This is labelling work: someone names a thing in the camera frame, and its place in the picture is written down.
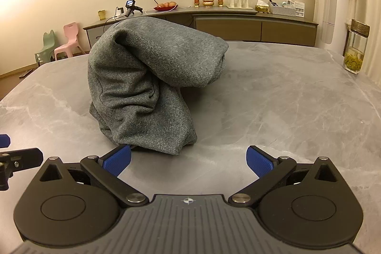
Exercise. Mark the pink plastic chair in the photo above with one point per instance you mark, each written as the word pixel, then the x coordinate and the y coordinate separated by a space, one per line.
pixel 70 41

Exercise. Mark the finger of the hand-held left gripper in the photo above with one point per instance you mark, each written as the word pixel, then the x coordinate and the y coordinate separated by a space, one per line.
pixel 23 158
pixel 4 141

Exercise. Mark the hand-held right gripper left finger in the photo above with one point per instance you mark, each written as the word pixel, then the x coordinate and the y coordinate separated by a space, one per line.
pixel 118 159

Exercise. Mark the glass tea bottle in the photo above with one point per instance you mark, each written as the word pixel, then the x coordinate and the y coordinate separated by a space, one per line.
pixel 355 48

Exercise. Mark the grey sweatshirt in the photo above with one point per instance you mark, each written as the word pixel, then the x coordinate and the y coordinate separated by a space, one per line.
pixel 148 78

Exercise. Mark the spare hand-held gripper device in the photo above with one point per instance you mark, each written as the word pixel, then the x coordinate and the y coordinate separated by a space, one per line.
pixel 131 5

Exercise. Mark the gold ornament bowl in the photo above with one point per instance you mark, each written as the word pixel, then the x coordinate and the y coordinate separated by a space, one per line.
pixel 208 2

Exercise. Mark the green plastic chair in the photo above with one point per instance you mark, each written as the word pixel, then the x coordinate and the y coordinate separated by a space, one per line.
pixel 47 47

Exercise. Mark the red fruit plate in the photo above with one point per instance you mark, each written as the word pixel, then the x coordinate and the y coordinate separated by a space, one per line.
pixel 165 8

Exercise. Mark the gold tissue box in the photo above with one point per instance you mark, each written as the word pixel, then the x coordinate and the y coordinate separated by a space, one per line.
pixel 262 7

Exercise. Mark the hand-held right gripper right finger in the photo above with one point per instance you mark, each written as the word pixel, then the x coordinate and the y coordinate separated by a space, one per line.
pixel 258 162

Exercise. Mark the grey storage box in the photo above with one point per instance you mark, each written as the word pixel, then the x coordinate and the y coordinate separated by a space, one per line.
pixel 281 10

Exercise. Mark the long grey sideboard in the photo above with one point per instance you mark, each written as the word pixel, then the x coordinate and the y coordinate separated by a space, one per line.
pixel 282 30

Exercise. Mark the white power strip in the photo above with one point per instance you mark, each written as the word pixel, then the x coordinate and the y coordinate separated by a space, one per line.
pixel 119 13

